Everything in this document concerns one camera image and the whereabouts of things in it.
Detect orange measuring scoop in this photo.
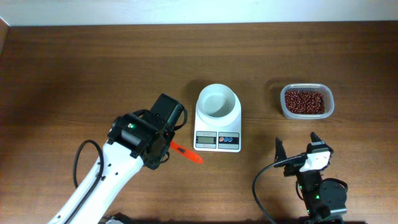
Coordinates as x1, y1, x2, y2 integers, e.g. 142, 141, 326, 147
170, 141, 204, 164

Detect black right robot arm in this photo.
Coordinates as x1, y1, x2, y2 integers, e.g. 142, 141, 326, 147
274, 132, 348, 223

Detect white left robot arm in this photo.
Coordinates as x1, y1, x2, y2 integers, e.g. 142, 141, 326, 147
50, 94, 187, 223

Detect white digital kitchen scale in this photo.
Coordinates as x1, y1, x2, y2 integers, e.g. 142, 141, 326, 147
193, 94, 242, 152

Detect red adzuki beans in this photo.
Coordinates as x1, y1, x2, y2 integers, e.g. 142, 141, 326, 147
284, 90, 325, 114

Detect clear plastic container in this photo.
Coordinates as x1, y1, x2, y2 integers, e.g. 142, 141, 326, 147
280, 83, 335, 120

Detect white round bowl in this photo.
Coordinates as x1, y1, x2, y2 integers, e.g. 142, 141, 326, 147
197, 83, 237, 118

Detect black right camera cable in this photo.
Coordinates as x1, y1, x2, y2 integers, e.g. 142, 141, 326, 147
252, 154, 308, 224

